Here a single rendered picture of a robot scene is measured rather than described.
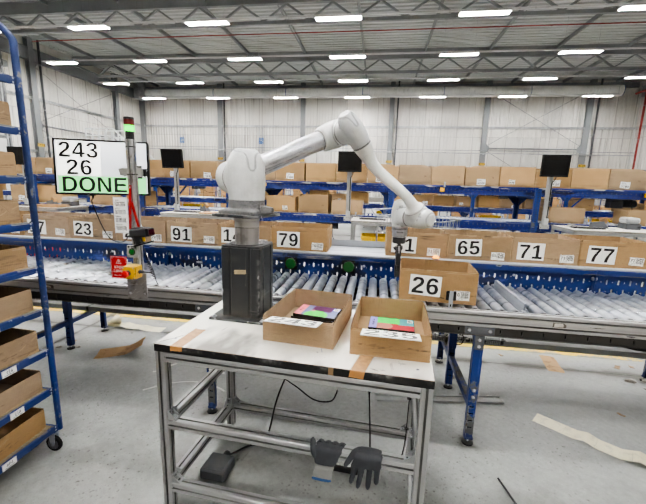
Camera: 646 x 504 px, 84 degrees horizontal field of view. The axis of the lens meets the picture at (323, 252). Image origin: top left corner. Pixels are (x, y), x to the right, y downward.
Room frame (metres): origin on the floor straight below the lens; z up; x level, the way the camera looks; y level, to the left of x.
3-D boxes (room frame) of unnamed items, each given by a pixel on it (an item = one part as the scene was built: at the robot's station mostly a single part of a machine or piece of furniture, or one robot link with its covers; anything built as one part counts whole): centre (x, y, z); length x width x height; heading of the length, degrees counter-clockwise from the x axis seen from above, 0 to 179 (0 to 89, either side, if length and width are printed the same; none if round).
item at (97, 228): (2.82, 1.71, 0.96); 0.39 x 0.29 x 0.17; 82
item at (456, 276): (1.97, -0.63, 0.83); 0.39 x 0.29 x 0.17; 78
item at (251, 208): (1.58, 0.32, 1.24); 0.22 x 0.18 x 0.06; 67
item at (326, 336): (1.45, 0.04, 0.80); 0.38 x 0.28 x 0.10; 166
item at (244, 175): (1.60, 0.34, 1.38); 0.18 x 0.16 x 0.22; 30
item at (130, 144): (1.99, 1.04, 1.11); 0.12 x 0.05 x 0.88; 82
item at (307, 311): (1.55, 0.01, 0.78); 0.19 x 0.14 x 0.02; 72
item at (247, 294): (1.60, 0.34, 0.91); 0.26 x 0.26 x 0.33; 78
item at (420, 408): (1.42, 0.07, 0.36); 1.00 x 0.58 x 0.72; 78
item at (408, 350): (1.37, -0.28, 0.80); 0.38 x 0.28 x 0.10; 169
